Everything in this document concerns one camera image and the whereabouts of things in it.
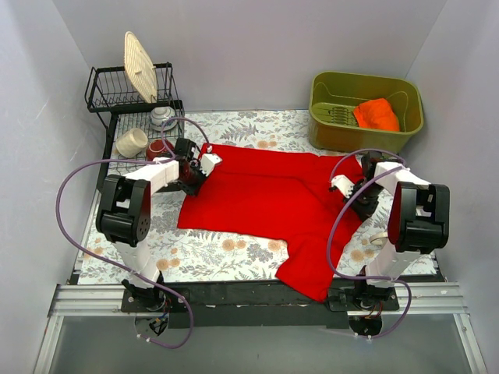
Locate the red t shirt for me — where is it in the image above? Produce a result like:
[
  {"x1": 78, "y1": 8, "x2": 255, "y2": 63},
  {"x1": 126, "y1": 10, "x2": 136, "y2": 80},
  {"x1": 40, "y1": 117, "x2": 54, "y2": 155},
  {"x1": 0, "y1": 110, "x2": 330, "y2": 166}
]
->
[{"x1": 178, "y1": 145, "x2": 363, "y2": 301}]

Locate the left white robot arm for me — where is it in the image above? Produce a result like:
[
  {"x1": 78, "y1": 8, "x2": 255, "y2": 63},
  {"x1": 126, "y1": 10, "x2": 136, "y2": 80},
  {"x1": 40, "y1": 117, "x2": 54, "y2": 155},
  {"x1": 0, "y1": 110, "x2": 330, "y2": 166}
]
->
[{"x1": 96, "y1": 138, "x2": 221, "y2": 312}]

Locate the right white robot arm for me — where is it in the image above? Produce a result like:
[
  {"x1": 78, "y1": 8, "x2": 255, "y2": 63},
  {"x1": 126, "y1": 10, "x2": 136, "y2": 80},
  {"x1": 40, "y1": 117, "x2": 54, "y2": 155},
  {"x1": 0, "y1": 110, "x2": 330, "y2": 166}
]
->
[{"x1": 344, "y1": 150, "x2": 450, "y2": 310}]

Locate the green inside mug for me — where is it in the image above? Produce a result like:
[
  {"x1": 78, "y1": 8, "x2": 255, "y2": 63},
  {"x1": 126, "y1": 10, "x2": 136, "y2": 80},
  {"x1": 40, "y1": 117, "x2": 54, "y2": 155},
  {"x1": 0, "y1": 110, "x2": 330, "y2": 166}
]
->
[{"x1": 369, "y1": 232, "x2": 388, "y2": 246}]

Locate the red bowl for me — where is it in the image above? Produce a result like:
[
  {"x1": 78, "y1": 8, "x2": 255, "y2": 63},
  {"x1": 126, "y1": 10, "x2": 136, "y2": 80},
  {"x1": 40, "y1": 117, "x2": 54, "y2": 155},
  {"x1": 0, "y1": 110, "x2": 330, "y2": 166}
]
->
[{"x1": 146, "y1": 139, "x2": 174, "y2": 161}]

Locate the cream ceramic cup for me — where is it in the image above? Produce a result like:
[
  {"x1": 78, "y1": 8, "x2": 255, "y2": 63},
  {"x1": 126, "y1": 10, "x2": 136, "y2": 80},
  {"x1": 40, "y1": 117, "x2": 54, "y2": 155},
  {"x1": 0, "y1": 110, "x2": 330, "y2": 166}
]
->
[{"x1": 116, "y1": 128, "x2": 149, "y2": 158}]

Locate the blue white ceramic bowl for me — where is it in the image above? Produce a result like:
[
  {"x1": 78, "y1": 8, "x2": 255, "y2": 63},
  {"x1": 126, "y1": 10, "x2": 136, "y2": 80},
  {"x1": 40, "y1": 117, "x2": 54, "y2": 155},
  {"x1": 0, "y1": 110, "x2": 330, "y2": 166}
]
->
[{"x1": 150, "y1": 106, "x2": 176, "y2": 132}]

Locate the orange t shirt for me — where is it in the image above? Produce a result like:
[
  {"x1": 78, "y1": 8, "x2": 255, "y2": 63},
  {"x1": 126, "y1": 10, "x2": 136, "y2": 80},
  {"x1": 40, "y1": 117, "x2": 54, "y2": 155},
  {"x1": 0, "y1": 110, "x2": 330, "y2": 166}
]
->
[{"x1": 353, "y1": 98, "x2": 400, "y2": 132}]

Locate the green plastic bin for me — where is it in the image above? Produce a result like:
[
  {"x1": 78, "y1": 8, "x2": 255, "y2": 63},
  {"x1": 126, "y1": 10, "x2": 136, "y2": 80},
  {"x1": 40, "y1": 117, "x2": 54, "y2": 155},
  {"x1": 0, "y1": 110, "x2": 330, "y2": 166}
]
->
[{"x1": 308, "y1": 71, "x2": 423, "y2": 153}]

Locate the cream woven plate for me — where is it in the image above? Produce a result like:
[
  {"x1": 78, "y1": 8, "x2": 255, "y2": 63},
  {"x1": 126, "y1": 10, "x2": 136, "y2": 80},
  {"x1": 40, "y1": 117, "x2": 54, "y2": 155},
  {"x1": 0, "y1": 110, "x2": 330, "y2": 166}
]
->
[{"x1": 124, "y1": 31, "x2": 158, "y2": 104}]

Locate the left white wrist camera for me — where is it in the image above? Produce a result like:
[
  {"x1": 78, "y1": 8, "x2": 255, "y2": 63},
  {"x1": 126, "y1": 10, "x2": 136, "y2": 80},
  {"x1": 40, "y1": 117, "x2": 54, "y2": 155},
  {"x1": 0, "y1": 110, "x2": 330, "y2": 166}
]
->
[{"x1": 200, "y1": 153, "x2": 222, "y2": 176}]

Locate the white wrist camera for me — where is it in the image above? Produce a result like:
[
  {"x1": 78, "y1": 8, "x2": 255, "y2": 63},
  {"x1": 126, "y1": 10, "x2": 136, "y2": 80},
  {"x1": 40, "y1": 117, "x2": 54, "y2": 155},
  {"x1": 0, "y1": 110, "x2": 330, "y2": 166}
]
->
[
  {"x1": 200, "y1": 153, "x2": 222, "y2": 176},
  {"x1": 329, "y1": 175, "x2": 355, "y2": 198}
]

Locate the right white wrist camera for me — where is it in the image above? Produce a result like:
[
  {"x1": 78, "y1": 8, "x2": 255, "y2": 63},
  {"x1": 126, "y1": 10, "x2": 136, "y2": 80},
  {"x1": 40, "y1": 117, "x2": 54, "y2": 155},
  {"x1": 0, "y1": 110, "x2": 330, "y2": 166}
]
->
[{"x1": 329, "y1": 175, "x2": 355, "y2": 198}]

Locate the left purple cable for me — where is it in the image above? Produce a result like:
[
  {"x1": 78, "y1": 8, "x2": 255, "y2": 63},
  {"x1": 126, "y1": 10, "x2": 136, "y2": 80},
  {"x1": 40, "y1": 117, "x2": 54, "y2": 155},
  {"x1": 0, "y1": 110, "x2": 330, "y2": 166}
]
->
[{"x1": 55, "y1": 116, "x2": 214, "y2": 349}]

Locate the purple cable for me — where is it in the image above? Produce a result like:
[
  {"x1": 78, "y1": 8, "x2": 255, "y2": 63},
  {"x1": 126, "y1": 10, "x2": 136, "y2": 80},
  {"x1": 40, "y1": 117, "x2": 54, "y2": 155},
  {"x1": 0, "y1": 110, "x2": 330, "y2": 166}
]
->
[
  {"x1": 325, "y1": 148, "x2": 412, "y2": 339},
  {"x1": 55, "y1": 116, "x2": 214, "y2": 349}
]

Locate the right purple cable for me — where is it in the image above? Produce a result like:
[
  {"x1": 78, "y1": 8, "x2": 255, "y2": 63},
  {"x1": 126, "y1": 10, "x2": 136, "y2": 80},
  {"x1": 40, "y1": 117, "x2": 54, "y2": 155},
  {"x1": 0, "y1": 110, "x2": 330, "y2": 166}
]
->
[{"x1": 325, "y1": 148, "x2": 412, "y2": 339}]

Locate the black wire dish rack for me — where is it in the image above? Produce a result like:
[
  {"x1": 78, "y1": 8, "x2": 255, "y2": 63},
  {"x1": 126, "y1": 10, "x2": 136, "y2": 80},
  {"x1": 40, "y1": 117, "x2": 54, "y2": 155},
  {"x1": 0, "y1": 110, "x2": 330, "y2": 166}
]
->
[{"x1": 83, "y1": 62, "x2": 186, "y2": 192}]

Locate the aluminium rail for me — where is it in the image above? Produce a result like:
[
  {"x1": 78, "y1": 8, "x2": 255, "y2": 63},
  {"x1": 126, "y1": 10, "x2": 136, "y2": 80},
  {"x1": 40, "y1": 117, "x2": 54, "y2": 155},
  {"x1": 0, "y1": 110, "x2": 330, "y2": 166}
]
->
[{"x1": 48, "y1": 282, "x2": 469, "y2": 317}]

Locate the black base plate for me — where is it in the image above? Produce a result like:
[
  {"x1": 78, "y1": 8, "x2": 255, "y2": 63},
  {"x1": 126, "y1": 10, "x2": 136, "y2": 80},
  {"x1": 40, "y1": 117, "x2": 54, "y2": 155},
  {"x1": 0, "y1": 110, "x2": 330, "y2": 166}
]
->
[{"x1": 121, "y1": 280, "x2": 399, "y2": 335}]

